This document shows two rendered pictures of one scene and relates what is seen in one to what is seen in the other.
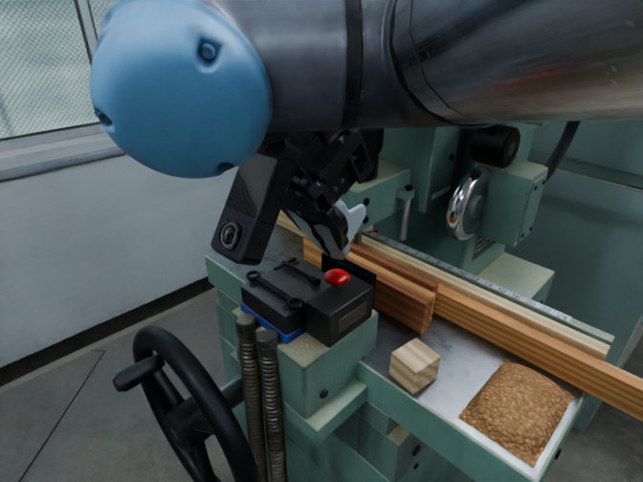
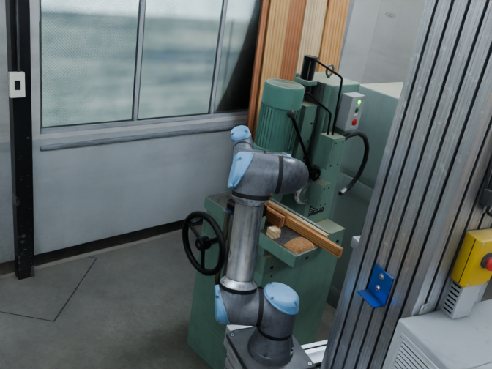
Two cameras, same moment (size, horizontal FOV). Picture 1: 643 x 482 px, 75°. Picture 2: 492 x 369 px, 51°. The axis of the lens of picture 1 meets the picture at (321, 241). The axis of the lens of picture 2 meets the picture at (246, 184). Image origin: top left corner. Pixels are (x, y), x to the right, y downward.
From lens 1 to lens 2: 1.70 m
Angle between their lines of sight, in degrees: 7
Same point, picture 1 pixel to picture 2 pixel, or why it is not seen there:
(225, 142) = not seen: hidden behind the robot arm
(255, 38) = not seen: hidden behind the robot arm
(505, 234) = (314, 203)
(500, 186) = (314, 187)
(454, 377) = (284, 238)
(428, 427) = (274, 248)
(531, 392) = (302, 240)
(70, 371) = (77, 265)
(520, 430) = (296, 247)
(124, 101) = not seen: hidden behind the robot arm
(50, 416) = (70, 285)
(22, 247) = (75, 184)
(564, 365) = (315, 239)
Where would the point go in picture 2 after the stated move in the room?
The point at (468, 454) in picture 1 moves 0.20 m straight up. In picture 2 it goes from (282, 253) to (291, 211)
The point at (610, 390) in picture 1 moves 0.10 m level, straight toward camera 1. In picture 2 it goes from (324, 244) to (309, 250)
